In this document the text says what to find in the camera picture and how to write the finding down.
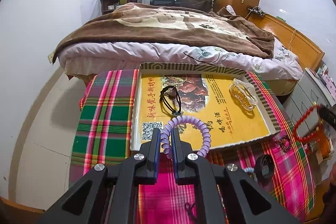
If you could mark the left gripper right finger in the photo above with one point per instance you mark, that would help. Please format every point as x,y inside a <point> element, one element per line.
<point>204,176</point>

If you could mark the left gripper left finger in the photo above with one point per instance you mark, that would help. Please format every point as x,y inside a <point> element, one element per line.
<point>139,169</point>

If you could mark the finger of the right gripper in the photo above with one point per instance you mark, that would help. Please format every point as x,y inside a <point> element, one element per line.
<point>327,114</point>

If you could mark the black wristband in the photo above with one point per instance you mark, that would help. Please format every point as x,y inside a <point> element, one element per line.
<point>264,168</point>

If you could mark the clear plastic hair claw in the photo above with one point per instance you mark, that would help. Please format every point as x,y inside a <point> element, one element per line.
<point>245,93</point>

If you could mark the grey drawer cabinet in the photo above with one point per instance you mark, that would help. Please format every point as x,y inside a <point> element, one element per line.
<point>309,89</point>

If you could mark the bed with white sheet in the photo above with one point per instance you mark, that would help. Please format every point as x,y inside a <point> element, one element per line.
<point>83,60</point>

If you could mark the wooden headboard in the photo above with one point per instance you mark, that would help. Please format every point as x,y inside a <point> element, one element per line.
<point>308,53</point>

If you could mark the striped cardboard tray box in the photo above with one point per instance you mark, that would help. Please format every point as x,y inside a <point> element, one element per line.
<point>201,91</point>

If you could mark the plaid pink tablecloth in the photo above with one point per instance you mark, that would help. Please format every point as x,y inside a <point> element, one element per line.
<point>103,135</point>

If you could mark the brown blanket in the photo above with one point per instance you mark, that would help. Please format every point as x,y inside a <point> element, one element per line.
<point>138,22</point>

